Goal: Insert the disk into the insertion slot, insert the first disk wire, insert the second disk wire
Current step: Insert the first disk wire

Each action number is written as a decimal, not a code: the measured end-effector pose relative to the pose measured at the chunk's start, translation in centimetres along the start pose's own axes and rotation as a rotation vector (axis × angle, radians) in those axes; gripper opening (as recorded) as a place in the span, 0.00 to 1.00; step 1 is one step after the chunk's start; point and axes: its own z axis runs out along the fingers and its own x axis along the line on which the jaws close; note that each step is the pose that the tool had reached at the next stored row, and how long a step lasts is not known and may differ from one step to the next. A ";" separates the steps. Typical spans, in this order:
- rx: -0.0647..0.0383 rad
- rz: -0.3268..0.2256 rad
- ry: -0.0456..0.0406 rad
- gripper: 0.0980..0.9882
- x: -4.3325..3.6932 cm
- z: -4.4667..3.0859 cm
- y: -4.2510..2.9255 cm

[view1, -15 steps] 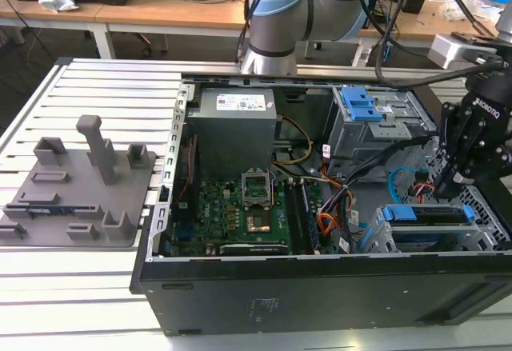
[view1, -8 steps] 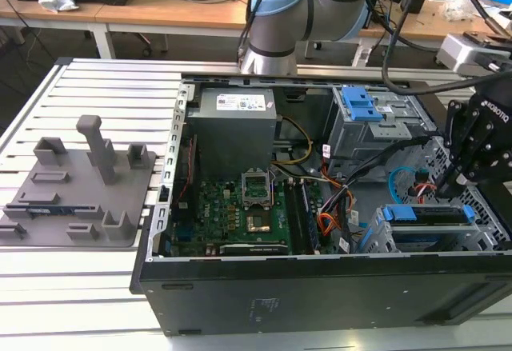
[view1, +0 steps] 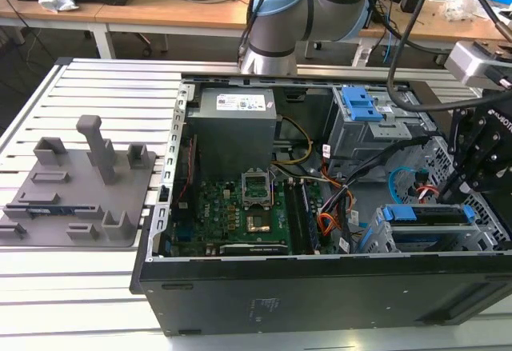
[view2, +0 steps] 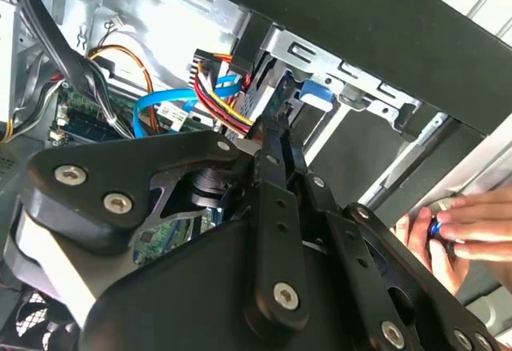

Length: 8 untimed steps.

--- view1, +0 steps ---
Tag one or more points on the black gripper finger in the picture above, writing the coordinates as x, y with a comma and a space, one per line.
459, 135
474, 177

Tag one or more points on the hard disk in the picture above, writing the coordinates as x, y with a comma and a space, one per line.
400, 213

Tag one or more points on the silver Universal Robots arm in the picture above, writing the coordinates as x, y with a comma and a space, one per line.
276, 27

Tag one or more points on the metal disk bay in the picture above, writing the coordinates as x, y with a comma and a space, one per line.
378, 235

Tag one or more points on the black RAM slot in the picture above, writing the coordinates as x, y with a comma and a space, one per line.
295, 219
310, 223

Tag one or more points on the blue drive cage latch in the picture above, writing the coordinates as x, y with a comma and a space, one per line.
362, 105

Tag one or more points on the metal drive cage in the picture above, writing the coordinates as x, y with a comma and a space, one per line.
352, 139

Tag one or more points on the wooden desk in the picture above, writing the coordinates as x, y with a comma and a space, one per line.
24, 15
432, 27
160, 15

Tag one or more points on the clear plastic bag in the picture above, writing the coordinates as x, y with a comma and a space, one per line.
460, 7

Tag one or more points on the small black box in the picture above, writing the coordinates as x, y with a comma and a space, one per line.
408, 3

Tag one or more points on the gray power supply unit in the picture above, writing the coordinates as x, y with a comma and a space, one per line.
232, 139

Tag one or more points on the black open PC case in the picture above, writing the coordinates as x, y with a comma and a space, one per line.
280, 299

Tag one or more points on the black graphics card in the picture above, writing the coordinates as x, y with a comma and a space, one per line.
256, 249

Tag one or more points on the green motherboard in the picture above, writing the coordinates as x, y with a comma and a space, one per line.
216, 215

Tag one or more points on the gray parts rack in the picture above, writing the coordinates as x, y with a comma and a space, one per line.
80, 191

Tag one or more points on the RAM stick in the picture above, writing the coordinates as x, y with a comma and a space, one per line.
48, 210

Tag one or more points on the crumpled white paper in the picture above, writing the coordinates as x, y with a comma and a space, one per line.
56, 3

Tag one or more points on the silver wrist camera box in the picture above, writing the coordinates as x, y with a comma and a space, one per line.
468, 61

